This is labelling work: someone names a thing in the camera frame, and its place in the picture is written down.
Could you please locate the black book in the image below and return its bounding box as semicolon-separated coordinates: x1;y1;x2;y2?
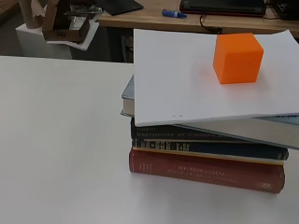
130;117;250;144

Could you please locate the white flat box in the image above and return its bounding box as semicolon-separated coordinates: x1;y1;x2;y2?
133;28;299;127

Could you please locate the brown cardboard box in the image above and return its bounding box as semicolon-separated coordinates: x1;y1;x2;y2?
42;0;105;44

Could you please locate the grey book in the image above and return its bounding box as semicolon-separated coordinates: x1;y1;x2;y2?
121;75;299;150

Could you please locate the black laptop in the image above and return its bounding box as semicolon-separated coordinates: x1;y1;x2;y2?
178;0;267;18

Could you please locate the black cable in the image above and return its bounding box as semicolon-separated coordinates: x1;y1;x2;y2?
199;14;223;35

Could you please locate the dark blue book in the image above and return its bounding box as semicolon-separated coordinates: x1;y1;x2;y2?
131;138;290;166

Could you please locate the wooden desk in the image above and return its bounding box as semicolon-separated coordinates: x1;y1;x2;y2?
97;0;299;39

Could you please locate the orange cube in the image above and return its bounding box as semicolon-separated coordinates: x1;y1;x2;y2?
212;32;264;85

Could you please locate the black flat folder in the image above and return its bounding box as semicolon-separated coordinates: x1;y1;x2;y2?
95;0;145;17

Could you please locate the red book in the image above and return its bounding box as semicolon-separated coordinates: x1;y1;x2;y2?
128;147;286;194

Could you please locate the cardboard tube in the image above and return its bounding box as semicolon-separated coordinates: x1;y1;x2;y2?
18;0;47;30

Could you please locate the blue marker pen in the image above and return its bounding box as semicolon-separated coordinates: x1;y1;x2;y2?
161;8;188;19

